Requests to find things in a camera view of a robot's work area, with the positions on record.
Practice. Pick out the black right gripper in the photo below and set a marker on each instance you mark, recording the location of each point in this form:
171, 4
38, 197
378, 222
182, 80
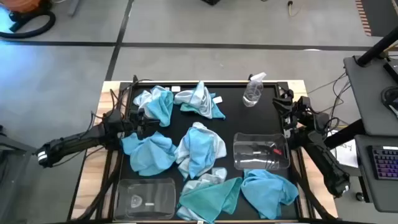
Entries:
304, 112

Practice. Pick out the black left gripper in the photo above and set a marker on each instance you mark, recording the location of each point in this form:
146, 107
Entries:
133, 122

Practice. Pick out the pale grey microfiber towel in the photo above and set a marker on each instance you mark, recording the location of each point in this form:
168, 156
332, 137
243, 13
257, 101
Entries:
217, 175
141, 99
196, 99
220, 146

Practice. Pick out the light blue microfiber towel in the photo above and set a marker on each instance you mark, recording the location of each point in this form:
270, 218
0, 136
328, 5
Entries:
199, 152
149, 155
267, 193

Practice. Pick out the clear plastic basket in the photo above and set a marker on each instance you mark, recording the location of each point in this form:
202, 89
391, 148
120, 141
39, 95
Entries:
161, 199
261, 140

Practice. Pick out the green teal microfiber towel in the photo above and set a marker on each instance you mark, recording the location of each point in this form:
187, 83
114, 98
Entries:
211, 197

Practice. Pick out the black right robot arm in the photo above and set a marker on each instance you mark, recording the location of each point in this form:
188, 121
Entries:
323, 161

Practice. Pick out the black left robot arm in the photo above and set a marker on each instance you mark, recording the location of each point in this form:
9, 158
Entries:
71, 144

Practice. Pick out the clear plastic spray bottle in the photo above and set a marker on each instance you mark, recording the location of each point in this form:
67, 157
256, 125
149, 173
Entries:
252, 93

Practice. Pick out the small red clip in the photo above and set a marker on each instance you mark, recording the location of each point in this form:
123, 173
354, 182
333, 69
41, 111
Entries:
277, 152

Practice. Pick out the black stand pole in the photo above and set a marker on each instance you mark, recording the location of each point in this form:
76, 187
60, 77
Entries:
345, 133
376, 48

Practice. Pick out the white paper sheet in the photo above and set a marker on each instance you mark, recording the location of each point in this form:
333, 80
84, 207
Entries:
346, 154

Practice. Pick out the grey side desk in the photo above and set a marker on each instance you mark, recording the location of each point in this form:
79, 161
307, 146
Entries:
367, 93
363, 186

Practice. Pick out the black headphones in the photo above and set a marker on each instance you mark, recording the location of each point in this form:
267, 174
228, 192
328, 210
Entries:
388, 96

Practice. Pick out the black desk device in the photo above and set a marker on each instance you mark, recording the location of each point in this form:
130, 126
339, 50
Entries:
392, 70

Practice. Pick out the backlit black keyboard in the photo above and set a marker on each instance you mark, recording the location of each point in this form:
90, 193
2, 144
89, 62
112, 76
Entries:
385, 163

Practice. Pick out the black caster wheel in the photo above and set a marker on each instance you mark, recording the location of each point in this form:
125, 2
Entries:
359, 197

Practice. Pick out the black mat orange striped edge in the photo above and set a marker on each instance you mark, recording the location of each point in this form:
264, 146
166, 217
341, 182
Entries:
382, 15

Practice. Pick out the wooden desk grey legs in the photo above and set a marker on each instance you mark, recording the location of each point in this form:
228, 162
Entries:
74, 7

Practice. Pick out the grey metal cart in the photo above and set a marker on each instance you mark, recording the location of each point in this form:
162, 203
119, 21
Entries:
12, 186

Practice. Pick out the orange shop vacuum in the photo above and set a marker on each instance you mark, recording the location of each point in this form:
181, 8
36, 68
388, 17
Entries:
23, 4

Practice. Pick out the metal frame clamp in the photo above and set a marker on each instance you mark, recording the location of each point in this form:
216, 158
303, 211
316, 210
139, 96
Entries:
134, 78
250, 77

